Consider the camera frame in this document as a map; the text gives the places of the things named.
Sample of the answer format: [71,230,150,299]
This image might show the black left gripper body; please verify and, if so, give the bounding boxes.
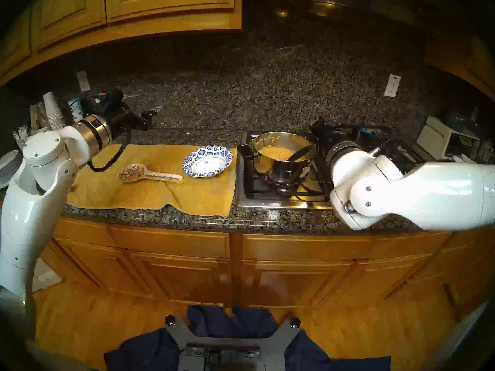
[110,100,149,139]

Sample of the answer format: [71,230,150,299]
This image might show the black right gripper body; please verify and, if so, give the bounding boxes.
[309,118,348,147]

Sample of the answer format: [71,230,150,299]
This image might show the metal spoon black handle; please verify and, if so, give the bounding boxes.
[288,145,314,162]

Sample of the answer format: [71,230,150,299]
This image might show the yellow ceramic spoon rest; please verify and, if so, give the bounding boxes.
[119,163,184,185]

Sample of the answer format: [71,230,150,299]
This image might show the cooked oatmeal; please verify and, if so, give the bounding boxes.
[261,146,304,162]

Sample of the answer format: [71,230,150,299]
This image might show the blue white paper bowl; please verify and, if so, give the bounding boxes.
[183,145,234,178]

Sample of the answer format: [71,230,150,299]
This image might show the white patterned canister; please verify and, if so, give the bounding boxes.
[68,98,84,122]

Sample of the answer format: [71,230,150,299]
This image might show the stainless steel pot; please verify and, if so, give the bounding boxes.
[237,132,317,186]

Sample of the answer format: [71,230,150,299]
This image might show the stack of white paper cups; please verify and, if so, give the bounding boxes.
[43,91,66,131]

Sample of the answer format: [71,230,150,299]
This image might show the yellow towel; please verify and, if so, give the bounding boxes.
[66,144,237,218]

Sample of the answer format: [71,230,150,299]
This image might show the wooden chopsticks bundle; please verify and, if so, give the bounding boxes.
[30,103,48,128]

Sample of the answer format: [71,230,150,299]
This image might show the steel gas cooktop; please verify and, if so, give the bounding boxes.
[235,130,426,211]

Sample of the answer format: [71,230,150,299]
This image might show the white toaster oven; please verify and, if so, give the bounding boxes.
[416,116,480,161]

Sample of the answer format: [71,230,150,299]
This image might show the paper cup with plastic forks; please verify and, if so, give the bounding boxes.
[12,125,31,150]

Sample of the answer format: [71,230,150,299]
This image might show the dark kettle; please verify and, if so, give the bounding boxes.
[441,107,470,131]

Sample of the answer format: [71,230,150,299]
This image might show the stack of white bowls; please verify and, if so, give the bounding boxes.
[0,150,20,189]

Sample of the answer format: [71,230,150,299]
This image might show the steel range hood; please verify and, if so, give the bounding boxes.
[246,0,437,27]

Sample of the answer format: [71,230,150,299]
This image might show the wooden corner cabinet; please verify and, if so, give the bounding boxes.
[423,34,495,100]

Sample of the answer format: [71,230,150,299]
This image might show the wooden base cabinets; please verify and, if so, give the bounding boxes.
[35,206,495,320]

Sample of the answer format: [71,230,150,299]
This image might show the black power strip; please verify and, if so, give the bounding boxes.
[185,345,261,359]

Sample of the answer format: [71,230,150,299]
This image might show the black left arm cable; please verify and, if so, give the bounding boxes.
[87,129,130,173]

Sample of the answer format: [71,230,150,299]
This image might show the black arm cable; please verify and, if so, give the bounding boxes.
[340,124,393,154]
[87,129,130,173]

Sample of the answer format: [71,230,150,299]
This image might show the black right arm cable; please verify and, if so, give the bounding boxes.
[340,124,393,154]

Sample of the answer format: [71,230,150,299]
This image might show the white double wall outlet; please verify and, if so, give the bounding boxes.
[384,75,401,98]

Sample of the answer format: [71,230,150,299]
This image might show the wooden wall cabinets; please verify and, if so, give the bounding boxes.
[0,0,243,85]

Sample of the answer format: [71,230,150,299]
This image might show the grey robot base frame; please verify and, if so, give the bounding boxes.
[164,315,301,371]

